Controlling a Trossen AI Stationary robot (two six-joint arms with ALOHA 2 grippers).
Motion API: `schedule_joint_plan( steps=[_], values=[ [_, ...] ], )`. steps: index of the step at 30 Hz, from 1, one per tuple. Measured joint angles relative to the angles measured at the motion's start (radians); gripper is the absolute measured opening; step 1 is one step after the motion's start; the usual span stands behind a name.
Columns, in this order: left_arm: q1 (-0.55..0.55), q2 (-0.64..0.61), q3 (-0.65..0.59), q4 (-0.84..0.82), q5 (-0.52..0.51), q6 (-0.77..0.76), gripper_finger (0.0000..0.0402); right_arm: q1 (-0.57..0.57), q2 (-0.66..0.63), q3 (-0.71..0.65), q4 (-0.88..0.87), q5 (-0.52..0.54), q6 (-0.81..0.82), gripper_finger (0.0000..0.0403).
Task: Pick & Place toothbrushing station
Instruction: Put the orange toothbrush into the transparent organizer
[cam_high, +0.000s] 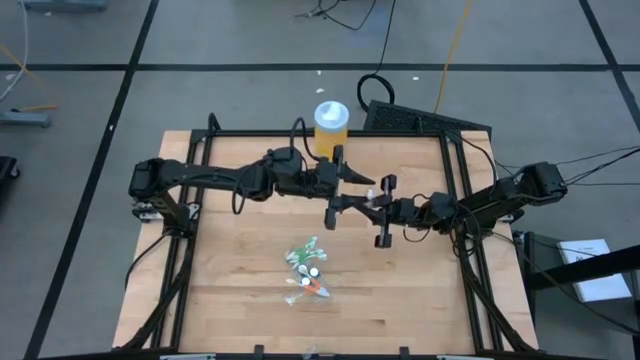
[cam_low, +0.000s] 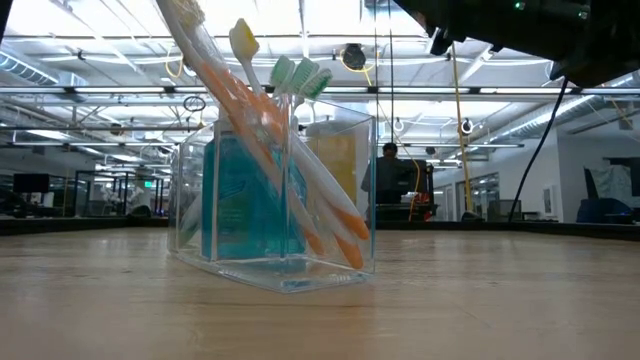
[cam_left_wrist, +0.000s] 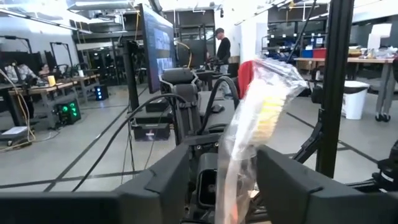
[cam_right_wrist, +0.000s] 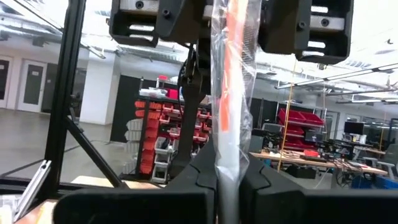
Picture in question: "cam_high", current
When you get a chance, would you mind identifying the clear plastic bag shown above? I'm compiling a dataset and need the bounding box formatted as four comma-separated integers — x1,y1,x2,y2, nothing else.
284,247,332,309

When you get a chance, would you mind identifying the orange cable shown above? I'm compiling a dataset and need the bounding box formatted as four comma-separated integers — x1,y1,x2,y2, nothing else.
0,42,62,113

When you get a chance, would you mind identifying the white cable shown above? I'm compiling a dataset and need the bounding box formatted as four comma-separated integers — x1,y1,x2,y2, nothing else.
0,0,30,101

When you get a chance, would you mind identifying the black metal beam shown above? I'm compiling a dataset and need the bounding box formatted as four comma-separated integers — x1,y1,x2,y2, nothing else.
522,243,640,292

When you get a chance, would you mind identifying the grey metal foot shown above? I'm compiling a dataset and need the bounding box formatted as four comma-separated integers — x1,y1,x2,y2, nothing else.
19,0,109,14
0,110,54,129

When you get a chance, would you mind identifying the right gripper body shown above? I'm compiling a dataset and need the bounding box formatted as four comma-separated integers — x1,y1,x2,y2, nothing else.
375,174,431,250

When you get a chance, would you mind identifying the black caster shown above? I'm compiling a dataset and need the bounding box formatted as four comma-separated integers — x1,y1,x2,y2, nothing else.
0,155,21,184

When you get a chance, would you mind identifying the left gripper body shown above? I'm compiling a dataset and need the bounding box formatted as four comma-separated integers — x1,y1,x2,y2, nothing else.
305,145,346,231

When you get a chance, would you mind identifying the white booklet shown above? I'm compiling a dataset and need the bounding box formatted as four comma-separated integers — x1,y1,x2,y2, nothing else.
556,238,633,304

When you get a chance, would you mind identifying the yellow canister with white lid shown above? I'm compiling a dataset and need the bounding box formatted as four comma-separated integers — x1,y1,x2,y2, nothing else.
313,100,350,159

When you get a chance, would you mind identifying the yellow cable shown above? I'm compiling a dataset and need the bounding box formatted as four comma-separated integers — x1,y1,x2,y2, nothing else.
433,0,474,115

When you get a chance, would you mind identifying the black aluminium table frame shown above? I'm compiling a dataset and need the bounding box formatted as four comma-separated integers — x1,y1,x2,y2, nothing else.
117,112,539,360

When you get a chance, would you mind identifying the black floor box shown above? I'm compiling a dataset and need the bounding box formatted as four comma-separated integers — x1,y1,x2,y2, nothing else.
520,231,557,306

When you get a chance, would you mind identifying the black perforated computer case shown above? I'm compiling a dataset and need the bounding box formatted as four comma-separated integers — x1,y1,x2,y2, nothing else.
363,99,493,139

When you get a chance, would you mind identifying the black coiled cable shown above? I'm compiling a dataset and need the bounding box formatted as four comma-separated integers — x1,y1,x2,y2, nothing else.
355,0,399,114

